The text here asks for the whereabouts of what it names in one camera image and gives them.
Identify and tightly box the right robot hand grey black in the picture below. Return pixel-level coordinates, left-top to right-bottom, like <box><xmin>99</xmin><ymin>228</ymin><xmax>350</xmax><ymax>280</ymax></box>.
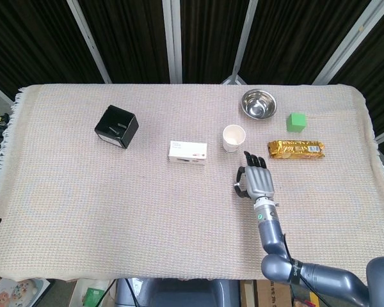
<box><xmin>232</xmin><ymin>151</ymin><xmax>276</xmax><ymax>201</ymax></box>

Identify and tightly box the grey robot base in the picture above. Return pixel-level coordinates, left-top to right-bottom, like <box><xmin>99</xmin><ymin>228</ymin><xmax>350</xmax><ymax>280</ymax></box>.
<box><xmin>115</xmin><ymin>277</ymin><xmax>241</xmax><ymax>307</ymax></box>

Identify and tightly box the gold foil biscuit pack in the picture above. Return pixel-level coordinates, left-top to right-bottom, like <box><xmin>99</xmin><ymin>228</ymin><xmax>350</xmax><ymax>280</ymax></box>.
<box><xmin>268</xmin><ymin>139</ymin><xmax>326</xmax><ymax>161</ymax></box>

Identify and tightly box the white paper cup stack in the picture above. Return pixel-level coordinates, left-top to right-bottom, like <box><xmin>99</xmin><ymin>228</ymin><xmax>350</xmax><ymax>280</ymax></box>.
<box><xmin>222</xmin><ymin>124</ymin><xmax>246</xmax><ymax>154</ymax></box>

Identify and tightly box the green cube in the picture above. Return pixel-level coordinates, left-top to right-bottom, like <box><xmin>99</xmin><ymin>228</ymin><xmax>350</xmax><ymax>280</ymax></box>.
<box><xmin>285</xmin><ymin>112</ymin><xmax>307</xmax><ymax>132</ymax></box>

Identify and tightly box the colourful printed box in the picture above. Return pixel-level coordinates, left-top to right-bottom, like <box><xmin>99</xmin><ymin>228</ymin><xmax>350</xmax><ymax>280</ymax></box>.
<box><xmin>0</xmin><ymin>277</ymin><xmax>51</xmax><ymax>307</ymax></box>

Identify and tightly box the stainless steel bowl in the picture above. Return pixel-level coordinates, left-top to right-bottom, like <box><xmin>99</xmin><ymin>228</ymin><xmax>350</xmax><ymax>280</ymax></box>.
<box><xmin>241</xmin><ymin>89</ymin><xmax>278</xmax><ymax>120</ymax></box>

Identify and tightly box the white stapler box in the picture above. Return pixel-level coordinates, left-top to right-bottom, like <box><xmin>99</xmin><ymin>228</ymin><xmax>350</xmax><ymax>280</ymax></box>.
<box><xmin>167</xmin><ymin>140</ymin><xmax>208</xmax><ymax>164</ymax></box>

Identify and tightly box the brown cardboard box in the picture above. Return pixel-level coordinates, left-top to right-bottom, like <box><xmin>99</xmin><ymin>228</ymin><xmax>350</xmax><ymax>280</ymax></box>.
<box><xmin>239</xmin><ymin>279</ymin><xmax>292</xmax><ymax>307</ymax></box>

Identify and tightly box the green packet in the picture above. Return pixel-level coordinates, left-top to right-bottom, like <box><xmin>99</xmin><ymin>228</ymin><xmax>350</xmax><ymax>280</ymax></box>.
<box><xmin>83</xmin><ymin>287</ymin><xmax>106</xmax><ymax>305</ymax></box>

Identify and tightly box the beige woven tablecloth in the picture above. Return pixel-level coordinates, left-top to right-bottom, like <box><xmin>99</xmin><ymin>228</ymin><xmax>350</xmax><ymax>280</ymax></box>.
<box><xmin>0</xmin><ymin>83</ymin><xmax>384</xmax><ymax>285</ymax></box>

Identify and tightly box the black open cardboard box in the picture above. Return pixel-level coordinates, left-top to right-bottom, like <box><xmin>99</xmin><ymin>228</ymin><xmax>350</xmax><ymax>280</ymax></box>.
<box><xmin>93</xmin><ymin>104</ymin><xmax>140</xmax><ymax>150</ymax></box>

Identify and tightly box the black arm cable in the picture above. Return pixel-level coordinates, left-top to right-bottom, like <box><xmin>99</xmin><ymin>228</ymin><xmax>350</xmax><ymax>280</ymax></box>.
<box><xmin>281</xmin><ymin>233</ymin><xmax>332</xmax><ymax>307</ymax></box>

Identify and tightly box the white partition post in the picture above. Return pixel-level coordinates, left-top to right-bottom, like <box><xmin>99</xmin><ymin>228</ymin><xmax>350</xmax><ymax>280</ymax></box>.
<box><xmin>312</xmin><ymin>0</ymin><xmax>384</xmax><ymax>86</ymax></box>
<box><xmin>65</xmin><ymin>0</ymin><xmax>113</xmax><ymax>84</ymax></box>
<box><xmin>221</xmin><ymin>0</ymin><xmax>260</xmax><ymax>86</ymax></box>
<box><xmin>162</xmin><ymin>0</ymin><xmax>182</xmax><ymax>84</ymax></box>

